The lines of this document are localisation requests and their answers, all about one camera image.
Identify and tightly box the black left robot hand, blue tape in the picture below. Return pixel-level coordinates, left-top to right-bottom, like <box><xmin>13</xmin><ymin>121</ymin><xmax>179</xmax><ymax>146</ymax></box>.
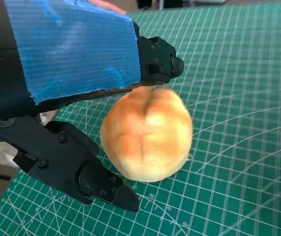
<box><xmin>0</xmin><ymin>0</ymin><xmax>185</xmax><ymax>212</ymax></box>

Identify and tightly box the round bread bun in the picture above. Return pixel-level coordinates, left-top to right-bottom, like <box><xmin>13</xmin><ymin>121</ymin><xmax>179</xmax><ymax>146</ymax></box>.
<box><xmin>100</xmin><ymin>87</ymin><xmax>194</xmax><ymax>183</ymax></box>

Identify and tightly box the green cutting mat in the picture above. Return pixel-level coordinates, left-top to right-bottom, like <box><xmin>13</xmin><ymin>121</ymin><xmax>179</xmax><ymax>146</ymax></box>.
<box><xmin>0</xmin><ymin>4</ymin><xmax>281</xmax><ymax>236</ymax></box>

